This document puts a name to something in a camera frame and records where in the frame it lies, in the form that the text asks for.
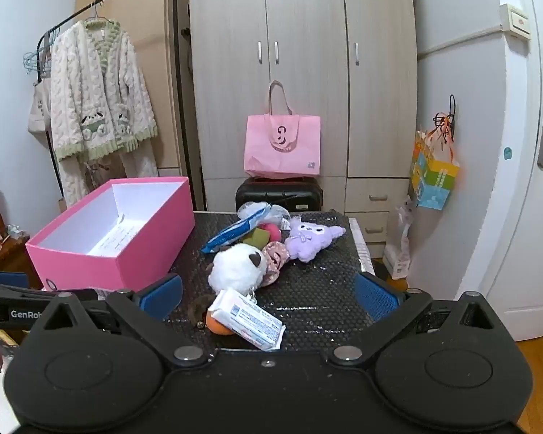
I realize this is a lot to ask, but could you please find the orange round object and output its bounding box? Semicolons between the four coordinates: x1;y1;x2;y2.
205;312;233;336

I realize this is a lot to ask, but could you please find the white tissue pack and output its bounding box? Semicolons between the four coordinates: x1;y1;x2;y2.
208;289;285;352

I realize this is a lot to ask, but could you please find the pink storage box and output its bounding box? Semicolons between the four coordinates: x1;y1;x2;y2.
26;176;195;291

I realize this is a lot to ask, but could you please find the white fluffy plush ball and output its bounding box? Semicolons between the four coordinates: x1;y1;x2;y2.
208;243;268;296

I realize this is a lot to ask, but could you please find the purple Kuromi plush toy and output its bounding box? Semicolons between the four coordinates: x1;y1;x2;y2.
284;217;346;263

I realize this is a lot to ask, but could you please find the blue wet wipes pack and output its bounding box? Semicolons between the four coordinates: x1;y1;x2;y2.
201;216;258;254

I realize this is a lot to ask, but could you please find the pink floral fabric scrunchie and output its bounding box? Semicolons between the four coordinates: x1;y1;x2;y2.
260;241;290;287

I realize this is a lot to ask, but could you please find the green sponge block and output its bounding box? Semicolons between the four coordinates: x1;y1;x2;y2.
241;227;270;250

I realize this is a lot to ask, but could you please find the pink fluffy pompom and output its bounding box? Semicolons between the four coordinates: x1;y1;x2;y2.
259;224;282;242

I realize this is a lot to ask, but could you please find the white mesh bath pouf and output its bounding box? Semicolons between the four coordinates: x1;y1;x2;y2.
237;202;291;230

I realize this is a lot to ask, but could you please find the wooden side table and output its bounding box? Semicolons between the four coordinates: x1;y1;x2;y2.
0;236;43;290

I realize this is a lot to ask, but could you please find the printed paper sheet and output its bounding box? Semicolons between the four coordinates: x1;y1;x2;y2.
87;214;143;258

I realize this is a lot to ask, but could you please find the black suitcase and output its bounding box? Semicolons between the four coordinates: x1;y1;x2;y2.
235;177;323;213

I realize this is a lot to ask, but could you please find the colourful paper gift bag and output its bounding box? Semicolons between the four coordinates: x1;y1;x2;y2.
411;113;460;210

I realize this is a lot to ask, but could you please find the pink tote bag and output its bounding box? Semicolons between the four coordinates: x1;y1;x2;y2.
243;80;321;179

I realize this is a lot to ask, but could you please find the white canvas tote bag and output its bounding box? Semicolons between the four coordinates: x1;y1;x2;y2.
27;77;51;146

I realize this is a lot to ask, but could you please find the white green knit cardigan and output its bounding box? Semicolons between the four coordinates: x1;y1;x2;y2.
50;19;157;161

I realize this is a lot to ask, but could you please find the beige wardrobe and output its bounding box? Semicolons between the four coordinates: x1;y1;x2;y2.
190;0;417;257

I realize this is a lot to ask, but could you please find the black clothes rack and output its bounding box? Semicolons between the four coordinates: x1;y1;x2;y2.
35;0;196;211

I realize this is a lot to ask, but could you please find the white wall switch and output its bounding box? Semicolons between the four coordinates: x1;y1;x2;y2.
499;4;532;41

